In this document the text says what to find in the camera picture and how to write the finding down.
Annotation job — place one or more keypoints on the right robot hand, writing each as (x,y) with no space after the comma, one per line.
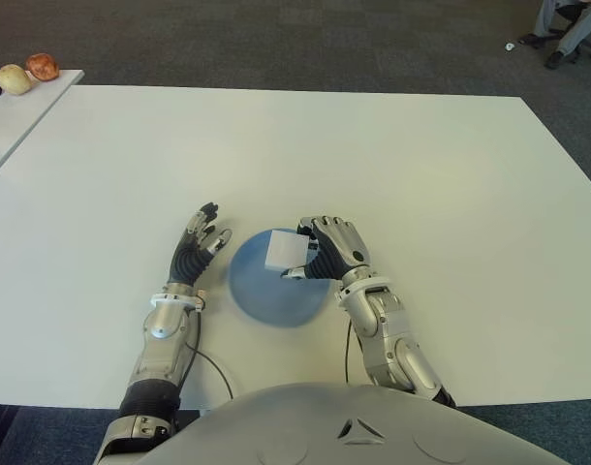
(344,247)

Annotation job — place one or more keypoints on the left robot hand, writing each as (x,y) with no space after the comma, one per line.
(189,261)

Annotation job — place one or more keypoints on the white charger block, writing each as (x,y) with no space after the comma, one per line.
(286,249)

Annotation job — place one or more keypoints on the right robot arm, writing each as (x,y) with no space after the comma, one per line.
(387,339)

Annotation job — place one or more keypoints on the blue plate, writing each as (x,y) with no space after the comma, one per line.
(266,295)

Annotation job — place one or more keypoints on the grey robot torso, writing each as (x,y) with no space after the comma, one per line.
(324,426)

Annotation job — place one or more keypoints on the white side table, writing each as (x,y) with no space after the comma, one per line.
(14,116)

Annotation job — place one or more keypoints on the red-brown bread roll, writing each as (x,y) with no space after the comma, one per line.
(42,67)

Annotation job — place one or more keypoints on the beige bread roll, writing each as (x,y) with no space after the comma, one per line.
(13,80)

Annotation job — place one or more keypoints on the seated person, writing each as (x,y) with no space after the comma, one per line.
(574,29)

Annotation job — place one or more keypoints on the black office chair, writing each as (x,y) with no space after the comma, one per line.
(564,10)

